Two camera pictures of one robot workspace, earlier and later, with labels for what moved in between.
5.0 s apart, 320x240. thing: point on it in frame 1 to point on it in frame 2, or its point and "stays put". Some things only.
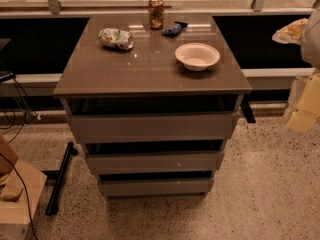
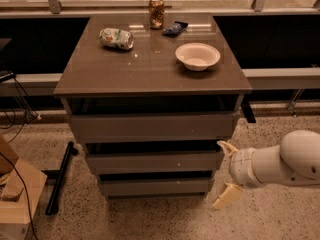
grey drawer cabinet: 153,98 stays put
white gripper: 312,42 to 240,167
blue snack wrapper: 174,29 stays put
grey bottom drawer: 155,187 stays put
